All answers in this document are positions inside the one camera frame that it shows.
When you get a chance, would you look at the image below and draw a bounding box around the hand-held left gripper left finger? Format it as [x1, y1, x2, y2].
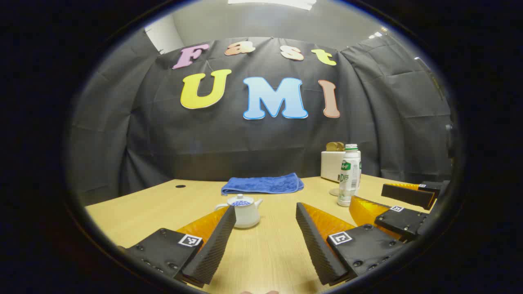
[118, 205, 237, 288]

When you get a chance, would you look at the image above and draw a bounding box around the white green water bottle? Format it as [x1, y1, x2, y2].
[337, 144, 362, 207]

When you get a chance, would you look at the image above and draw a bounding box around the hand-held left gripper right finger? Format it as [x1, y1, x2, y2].
[295, 202, 405, 286]

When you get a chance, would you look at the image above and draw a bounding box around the blue towel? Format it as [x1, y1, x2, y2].
[221, 173, 304, 196]

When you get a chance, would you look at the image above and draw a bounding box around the ceiling light panel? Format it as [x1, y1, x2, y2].
[228, 0, 317, 11]

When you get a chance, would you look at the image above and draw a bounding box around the white toaster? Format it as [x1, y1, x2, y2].
[321, 150, 348, 183]

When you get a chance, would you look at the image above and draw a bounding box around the black backdrop cloth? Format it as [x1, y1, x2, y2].
[67, 29, 454, 205]

